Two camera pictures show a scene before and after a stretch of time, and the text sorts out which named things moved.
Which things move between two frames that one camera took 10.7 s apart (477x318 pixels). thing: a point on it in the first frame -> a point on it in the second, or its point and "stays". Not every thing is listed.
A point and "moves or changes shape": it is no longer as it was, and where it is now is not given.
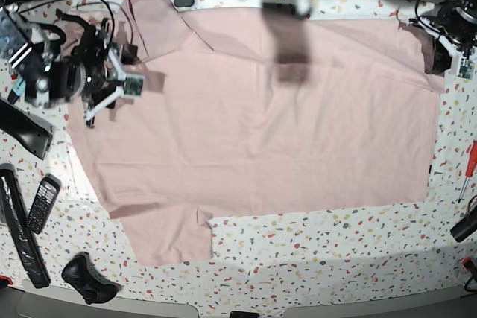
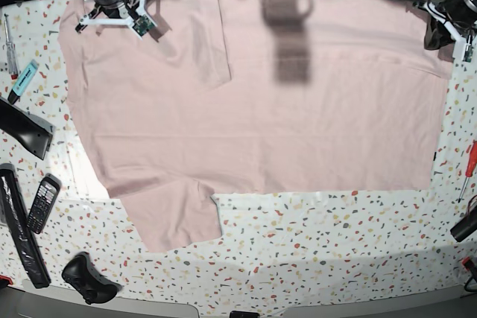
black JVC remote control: [43, 203] stays
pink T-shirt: [264, 110] moves or changes shape
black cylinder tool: [465, 227] stays
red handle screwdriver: [470, 168] stays
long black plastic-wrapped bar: [13, 217] stays
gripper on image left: [131, 85] -> [140, 22]
